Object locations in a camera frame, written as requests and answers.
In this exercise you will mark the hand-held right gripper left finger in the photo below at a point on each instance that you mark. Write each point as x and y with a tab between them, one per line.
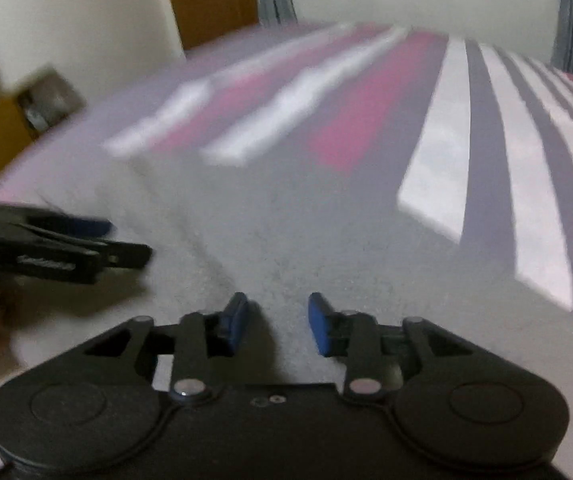
235	322

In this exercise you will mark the striped bed sheet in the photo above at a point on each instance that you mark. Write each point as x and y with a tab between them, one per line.
486	160

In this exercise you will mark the cardboard box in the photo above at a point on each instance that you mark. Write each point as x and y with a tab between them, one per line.
1	130

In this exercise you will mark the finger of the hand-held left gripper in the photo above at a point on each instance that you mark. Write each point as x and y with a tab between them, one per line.
111	255
84	226

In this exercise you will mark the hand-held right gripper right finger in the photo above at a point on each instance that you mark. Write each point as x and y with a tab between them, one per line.
320	325

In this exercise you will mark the wooden door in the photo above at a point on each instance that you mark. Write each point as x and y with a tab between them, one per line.
211	0

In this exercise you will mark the grey fluffy towel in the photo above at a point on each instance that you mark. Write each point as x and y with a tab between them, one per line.
291	240

